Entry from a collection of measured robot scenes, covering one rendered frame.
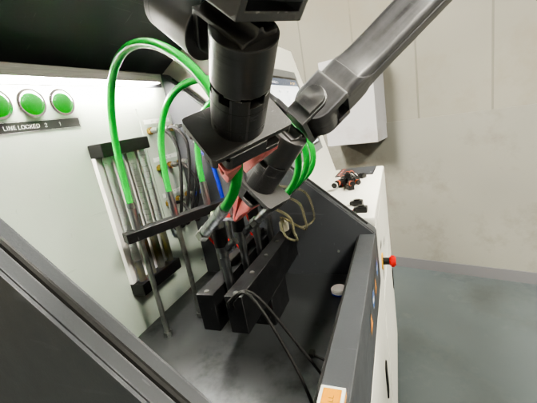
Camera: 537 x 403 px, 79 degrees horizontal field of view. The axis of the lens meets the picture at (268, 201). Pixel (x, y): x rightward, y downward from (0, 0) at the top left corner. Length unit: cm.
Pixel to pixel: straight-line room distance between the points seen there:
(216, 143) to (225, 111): 4
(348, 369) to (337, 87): 38
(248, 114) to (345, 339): 36
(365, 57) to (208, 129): 26
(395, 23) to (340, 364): 47
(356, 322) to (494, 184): 196
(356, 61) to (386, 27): 6
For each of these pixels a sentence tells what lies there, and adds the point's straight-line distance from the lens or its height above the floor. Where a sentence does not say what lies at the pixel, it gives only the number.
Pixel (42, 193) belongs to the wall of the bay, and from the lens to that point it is 73.
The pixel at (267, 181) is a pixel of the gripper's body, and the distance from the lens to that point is 50.
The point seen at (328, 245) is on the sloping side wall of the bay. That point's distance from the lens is 91.
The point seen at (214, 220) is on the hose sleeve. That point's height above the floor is 116.
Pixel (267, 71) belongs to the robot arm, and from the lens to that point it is 29.
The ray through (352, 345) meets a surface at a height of 95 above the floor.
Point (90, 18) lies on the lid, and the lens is 78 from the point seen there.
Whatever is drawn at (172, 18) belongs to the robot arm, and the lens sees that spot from 32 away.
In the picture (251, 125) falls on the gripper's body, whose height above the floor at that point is 128.
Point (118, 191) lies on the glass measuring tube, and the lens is 79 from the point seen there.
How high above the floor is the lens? 129
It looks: 15 degrees down
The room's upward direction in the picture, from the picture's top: 10 degrees counter-clockwise
